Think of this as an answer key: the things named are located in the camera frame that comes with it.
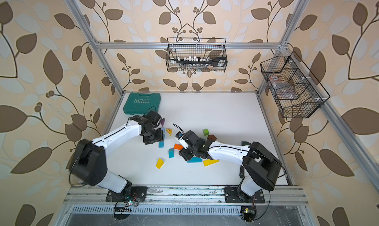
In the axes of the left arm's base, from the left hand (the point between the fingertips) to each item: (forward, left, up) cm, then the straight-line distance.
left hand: (160, 140), depth 86 cm
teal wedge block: (-5, -6, -8) cm, 11 cm away
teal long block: (+1, +1, -8) cm, 8 cm away
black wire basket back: (+48, -21, +27) cm, 59 cm away
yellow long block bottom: (-10, -28, -7) cm, 31 cm away
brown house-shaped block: (+6, -31, -6) cm, 32 cm away
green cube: (+9, -27, -6) cm, 30 cm away
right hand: (-4, -14, -3) cm, 15 cm away
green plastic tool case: (+31, +20, -3) cm, 37 cm away
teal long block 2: (-13, -20, +3) cm, 24 cm away
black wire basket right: (+12, -71, +26) cm, 77 cm away
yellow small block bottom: (-11, 0, -7) cm, 13 cm away
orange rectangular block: (-1, -10, -8) cm, 12 cm away
